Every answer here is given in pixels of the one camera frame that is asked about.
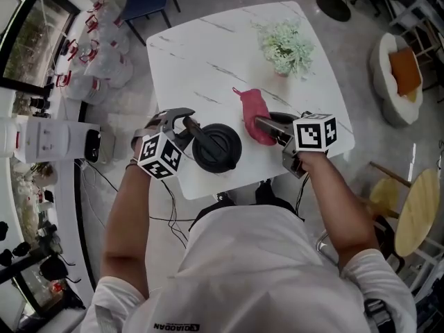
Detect black kettle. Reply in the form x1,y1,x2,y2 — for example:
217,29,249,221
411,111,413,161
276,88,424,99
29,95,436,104
182,115,244,175

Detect white round armchair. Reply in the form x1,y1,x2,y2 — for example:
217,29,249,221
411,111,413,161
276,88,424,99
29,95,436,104
368,32,425,128

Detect cluster of clear water jugs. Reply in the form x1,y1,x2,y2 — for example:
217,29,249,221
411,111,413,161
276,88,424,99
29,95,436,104
51,0,135,105

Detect person's white t-shirt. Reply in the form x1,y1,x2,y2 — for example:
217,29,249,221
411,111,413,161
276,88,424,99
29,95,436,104
79,203,417,333

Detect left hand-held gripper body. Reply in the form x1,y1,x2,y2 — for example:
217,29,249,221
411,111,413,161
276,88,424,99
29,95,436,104
130,111,183,181

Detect grey waste bin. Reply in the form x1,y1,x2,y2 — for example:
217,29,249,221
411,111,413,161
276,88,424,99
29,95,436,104
84,128,117,164

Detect pale flowers in pink pot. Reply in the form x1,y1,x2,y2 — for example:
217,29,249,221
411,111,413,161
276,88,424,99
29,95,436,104
251,17,316,79

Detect black floor cable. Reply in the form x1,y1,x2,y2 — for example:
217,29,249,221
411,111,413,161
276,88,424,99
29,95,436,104
74,160,121,194

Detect black metal chair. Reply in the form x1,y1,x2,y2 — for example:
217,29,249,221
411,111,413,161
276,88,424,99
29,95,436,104
373,215,407,273

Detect light wooden rack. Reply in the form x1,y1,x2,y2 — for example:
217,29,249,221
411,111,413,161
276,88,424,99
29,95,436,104
402,19,444,89

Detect person's right forearm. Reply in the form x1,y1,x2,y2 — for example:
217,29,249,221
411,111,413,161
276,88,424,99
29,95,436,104
298,149,381,280

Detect round wooden table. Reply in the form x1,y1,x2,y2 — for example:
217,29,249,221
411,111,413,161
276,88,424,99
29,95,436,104
393,167,441,258

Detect pink cloth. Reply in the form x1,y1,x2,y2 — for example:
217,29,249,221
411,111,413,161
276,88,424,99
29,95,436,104
231,87,277,148

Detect orange cushion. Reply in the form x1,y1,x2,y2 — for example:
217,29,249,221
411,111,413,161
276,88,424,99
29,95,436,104
388,46,423,99

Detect grey shoulder strap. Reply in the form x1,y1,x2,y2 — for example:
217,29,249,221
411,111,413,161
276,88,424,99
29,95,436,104
362,298,393,325

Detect hand-held gripper cable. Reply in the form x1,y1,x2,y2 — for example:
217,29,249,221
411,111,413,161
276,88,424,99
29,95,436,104
294,171,311,218
161,180,198,249

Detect yellow wooden stool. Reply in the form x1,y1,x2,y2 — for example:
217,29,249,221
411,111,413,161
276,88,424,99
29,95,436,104
357,161,413,221

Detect white shelving rack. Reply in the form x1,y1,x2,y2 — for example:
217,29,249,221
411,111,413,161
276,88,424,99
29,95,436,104
388,0,444,58

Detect white water dispenser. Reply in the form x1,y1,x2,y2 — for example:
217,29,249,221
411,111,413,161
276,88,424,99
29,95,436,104
13,116,101,164

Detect left hand-held gripper cable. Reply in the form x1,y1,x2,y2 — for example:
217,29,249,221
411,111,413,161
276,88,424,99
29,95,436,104
161,180,198,249

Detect cluster of small bottles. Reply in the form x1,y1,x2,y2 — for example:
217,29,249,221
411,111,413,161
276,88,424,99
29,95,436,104
13,161,58,242

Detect person's black trousers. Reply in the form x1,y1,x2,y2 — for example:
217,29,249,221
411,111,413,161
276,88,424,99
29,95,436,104
189,180,305,232

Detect black-framed window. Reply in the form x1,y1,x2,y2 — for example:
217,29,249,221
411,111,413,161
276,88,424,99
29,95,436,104
0,0,87,333

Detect person's left forearm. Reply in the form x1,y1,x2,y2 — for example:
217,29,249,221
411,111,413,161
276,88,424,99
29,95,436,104
99,161,153,291

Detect right hand-held gripper cable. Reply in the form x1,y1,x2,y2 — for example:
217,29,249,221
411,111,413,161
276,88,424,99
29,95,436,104
294,171,311,218

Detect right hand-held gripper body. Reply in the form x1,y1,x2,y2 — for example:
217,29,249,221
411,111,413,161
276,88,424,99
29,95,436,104
282,113,339,180

